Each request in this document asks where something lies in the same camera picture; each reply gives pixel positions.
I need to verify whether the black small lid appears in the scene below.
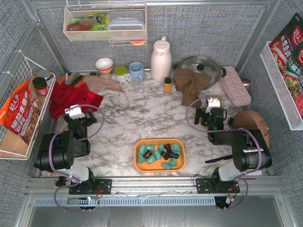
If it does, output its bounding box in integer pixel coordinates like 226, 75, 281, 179
228, 117, 233, 125

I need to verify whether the red cloth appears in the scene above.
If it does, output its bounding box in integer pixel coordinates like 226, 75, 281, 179
49, 82, 104, 119

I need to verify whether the blue mug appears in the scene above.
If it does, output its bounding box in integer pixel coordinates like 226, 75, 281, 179
129, 61, 145, 82

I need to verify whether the white thermos jug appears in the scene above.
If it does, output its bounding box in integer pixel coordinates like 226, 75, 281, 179
151, 36, 172, 82

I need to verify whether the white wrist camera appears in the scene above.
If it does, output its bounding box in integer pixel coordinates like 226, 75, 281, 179
205, 97, 221, 113
64, 105, 86, 120

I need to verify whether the orange plastic tray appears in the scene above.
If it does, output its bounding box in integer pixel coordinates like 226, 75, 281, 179
134, 138, 186, 173

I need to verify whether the right white wall basket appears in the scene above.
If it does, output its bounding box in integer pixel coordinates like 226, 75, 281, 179
260, 41, 303, 131

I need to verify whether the orange spice bottle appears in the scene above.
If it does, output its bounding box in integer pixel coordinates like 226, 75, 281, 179
164, 77, 172, 94

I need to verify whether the pink egg tray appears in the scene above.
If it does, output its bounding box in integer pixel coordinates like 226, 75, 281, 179
220, 66, 251, 106

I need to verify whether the purple handled knife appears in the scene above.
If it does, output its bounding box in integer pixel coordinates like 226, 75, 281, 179
205, 155, 232, 164

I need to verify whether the white orange striped bowl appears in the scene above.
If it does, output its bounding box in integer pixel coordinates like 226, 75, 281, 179
95, 58, 114, 74

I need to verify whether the white wire wall basket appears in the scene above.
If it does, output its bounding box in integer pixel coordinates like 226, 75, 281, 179
0, 51, 56, 160

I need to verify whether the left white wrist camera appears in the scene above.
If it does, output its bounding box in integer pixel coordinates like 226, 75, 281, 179
64, 105, 86, 120

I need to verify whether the brown cloth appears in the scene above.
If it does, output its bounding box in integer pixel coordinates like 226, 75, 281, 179
173, 69, 212, 106

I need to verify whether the green lid white cup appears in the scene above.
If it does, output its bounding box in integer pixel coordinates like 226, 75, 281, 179
114, 65, 132, 83

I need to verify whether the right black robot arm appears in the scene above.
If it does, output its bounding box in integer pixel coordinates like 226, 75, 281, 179
194, 107, 272, 192

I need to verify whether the steel pot with lid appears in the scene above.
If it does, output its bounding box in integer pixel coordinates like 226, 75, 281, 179
174, 56, 227, 89

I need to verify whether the red snack bag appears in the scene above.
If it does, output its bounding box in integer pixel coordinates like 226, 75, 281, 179
0, 80, 41, 144

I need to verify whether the silver lid glass jar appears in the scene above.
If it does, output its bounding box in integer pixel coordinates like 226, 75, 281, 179
37, 70, 52, 81

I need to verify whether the round wooden board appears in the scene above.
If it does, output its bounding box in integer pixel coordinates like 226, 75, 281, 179
232, 110, 270, 148

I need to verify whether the striped beige cloth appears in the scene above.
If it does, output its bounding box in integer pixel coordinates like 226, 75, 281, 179
83, 75, 123, 94

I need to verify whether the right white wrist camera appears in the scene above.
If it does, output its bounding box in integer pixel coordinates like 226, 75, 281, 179
205, 97, 221, 113

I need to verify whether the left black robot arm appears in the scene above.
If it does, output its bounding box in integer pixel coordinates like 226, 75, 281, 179
51, 109, 97, 194

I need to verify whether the red lid glass jar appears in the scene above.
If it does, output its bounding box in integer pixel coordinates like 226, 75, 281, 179
32, 77, 49, 96

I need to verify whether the black coffee capsule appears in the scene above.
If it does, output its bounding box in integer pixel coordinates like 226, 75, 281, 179
164, 144, 172, 153
168, 152, 179, 159
160, 151, 169, 160
143, 150, 152, 159

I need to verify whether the cream wall shelf basket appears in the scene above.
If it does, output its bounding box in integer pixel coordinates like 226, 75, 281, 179
63, 3, 147, 45

